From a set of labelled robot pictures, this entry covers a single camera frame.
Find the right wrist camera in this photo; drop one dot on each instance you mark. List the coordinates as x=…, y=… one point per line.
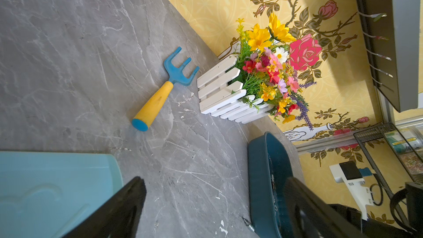
x=349, y=174

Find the light blue dustpan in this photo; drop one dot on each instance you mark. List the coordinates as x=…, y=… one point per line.
x=46, y=195

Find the flower pot white fence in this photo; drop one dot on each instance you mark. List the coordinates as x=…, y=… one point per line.
x=267, y=62

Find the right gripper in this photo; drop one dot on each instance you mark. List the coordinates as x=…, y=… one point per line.
x=412, y=195

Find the dark wall shelf tray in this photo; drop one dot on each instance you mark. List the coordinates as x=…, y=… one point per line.
x=391, y=34

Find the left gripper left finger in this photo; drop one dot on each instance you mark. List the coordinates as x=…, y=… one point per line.
x=118, y=217

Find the blue yellow garden fork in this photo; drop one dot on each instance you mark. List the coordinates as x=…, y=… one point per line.
x=148, y=113

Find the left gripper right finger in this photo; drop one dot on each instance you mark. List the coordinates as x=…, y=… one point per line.
x=310, y=217

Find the black wire mesh basket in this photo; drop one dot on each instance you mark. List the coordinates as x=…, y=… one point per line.
x=411, y=162

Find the teal plastic storage box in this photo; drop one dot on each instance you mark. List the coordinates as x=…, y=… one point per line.
x=269, y=168

